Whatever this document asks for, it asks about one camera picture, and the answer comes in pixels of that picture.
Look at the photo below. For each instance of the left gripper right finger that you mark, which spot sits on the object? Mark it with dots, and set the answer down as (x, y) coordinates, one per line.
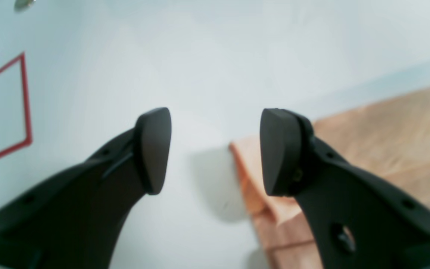
(358, 220)

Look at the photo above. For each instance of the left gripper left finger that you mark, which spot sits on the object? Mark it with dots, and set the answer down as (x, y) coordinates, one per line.
(73, 219)

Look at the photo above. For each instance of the peach pink T-shirt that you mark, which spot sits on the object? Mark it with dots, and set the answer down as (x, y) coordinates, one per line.
(390, 139)

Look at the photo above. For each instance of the red triangle warning sticker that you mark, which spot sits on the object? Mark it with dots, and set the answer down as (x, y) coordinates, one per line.
(15, 112)

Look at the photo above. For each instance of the right table cable grommet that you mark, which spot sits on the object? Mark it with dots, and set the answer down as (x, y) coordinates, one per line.
(21, 5)

